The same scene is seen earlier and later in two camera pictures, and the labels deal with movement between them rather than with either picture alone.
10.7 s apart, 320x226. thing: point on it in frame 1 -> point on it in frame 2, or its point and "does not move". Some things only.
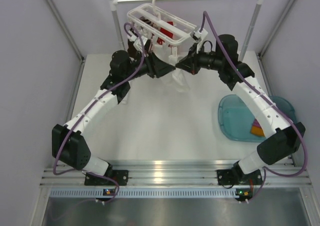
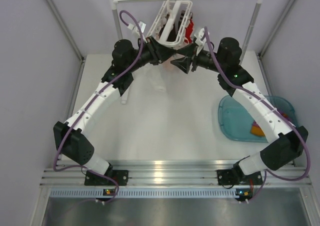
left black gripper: [155, 67] -> [158, 52]
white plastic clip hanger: [164, 26] -> [169, 24]
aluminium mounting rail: [171, 172] does not move
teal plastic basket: [236, 122] does not move
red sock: [166, 32] -> [189, 30]
